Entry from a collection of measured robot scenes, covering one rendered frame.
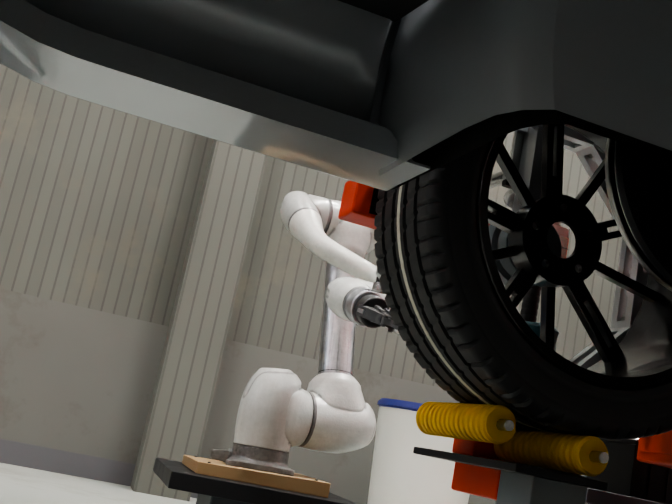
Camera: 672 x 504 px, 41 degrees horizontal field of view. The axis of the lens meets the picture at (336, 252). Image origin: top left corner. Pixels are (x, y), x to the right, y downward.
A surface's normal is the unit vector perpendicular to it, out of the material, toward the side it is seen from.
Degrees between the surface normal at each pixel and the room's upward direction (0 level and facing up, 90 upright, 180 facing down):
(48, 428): 90
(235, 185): 90
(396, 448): 94
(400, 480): 94
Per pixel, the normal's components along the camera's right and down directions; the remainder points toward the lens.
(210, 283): 0.26, -0.15
